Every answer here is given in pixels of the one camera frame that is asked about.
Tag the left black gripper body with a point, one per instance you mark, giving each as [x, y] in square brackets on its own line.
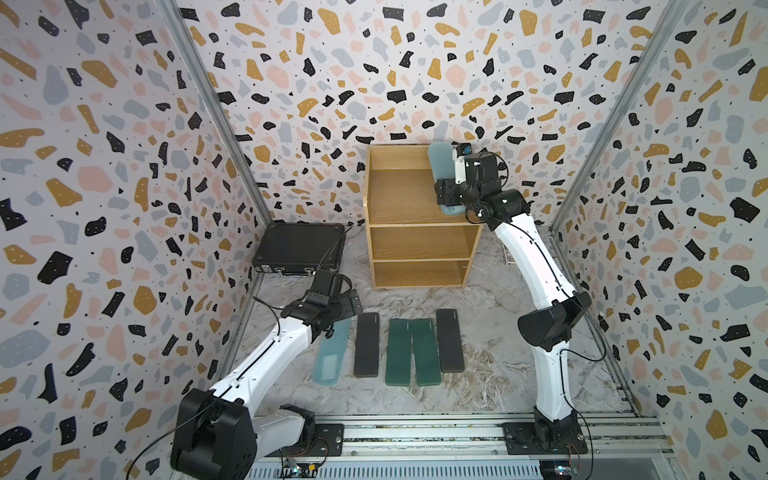
[343, 307]

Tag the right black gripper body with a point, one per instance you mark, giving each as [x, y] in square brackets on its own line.
[455, 195]

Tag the light blue pencil case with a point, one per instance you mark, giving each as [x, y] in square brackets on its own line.
[442, 168]
[331, 352]

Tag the black pencil case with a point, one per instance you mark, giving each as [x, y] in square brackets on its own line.
[366, 359]
[449, 341]

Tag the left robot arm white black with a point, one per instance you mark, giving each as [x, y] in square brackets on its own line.
[218, 434]

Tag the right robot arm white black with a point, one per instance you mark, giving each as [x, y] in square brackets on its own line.
[547, 329]

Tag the green pencil case left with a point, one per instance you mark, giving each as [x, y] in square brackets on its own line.
[398, 353]

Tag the green pencil case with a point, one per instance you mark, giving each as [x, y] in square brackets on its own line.
[425, 352]
[398, 353]

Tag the wooden three-tier shelf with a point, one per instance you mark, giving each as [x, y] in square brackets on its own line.
[411, 243]

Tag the green pencil case right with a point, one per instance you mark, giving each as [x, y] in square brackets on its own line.
[425, 352]

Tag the black flat case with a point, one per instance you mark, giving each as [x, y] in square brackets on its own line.
[299, 249]

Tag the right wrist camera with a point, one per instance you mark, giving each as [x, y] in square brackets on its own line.
[460, 151]

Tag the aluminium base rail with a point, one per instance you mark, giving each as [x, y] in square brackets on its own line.
[475, 446]

